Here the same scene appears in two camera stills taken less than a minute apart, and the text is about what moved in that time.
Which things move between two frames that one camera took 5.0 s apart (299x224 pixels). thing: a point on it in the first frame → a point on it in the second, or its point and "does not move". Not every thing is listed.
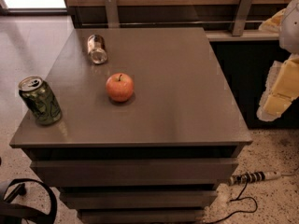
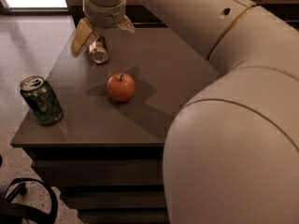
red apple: (120, 87) does not move
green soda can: (40, 100) does not move
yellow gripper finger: (273, 23) → (106, 7)
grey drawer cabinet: (149, 128) does not move
